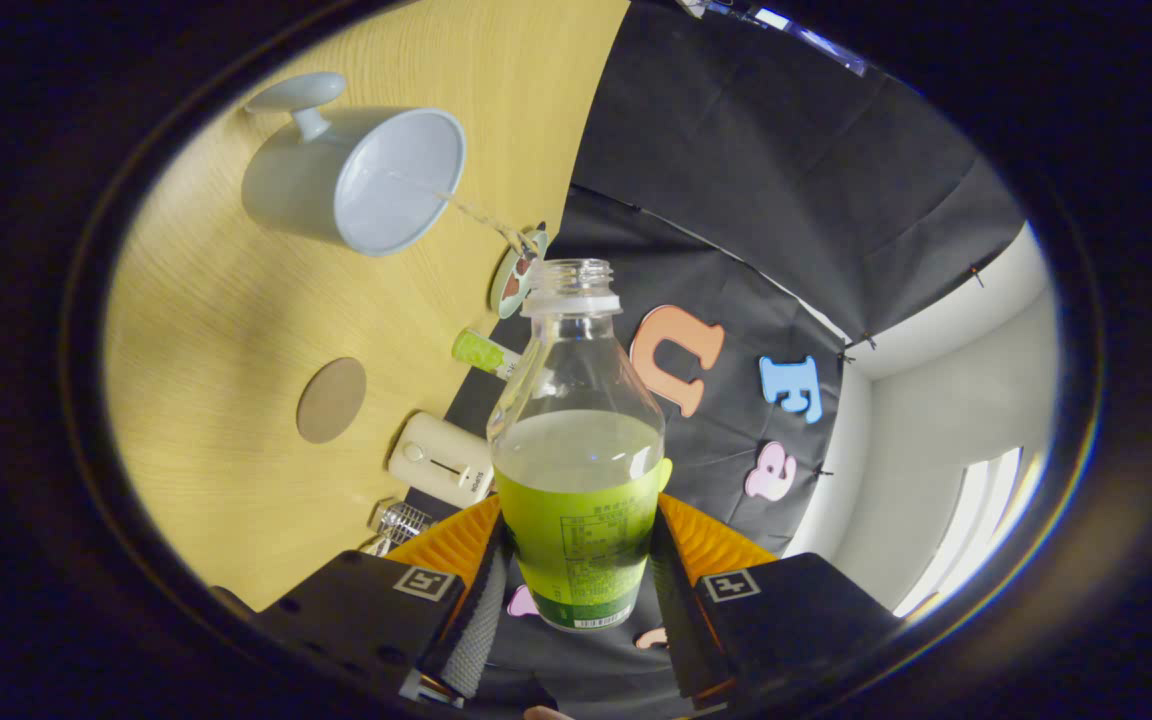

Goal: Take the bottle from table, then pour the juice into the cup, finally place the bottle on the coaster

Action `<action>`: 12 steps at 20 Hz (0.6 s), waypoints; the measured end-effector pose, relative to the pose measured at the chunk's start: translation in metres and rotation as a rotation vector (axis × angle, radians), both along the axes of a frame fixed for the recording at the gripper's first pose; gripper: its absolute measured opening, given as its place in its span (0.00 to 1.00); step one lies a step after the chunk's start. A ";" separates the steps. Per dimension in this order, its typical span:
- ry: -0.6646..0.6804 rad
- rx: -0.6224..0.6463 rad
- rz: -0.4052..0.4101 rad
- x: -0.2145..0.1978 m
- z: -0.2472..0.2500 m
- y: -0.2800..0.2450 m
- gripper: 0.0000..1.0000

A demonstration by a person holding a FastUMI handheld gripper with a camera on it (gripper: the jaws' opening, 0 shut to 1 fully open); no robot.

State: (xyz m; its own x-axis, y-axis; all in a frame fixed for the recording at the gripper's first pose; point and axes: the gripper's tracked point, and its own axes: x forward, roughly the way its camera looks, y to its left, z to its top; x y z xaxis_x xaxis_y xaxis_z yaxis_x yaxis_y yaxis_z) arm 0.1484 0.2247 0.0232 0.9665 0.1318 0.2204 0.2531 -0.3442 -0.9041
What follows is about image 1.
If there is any wooden table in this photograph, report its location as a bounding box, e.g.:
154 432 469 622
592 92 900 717
101 0 632 613

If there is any white cup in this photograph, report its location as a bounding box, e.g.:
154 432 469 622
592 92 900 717
241 71 467 257

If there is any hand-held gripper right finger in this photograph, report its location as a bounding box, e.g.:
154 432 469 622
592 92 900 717
650 492 902 701

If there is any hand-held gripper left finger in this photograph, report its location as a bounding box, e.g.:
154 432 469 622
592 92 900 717
256 493 512 701

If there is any green label juice bottle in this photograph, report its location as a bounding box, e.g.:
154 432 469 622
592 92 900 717
487 258 674 632

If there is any capped green label bottle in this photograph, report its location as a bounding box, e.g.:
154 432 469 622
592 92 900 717
451 328 527 379

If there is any wire mesh utensil holder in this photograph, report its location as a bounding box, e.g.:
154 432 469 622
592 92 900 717
368 500 435 557

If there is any round brown coaster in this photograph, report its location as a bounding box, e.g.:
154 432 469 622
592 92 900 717
296 357 368 445

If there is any pale green plate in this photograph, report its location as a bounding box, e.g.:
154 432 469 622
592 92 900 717
488 226 549 319

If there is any white toaster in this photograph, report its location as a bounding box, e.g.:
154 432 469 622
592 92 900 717
388 412 495 509

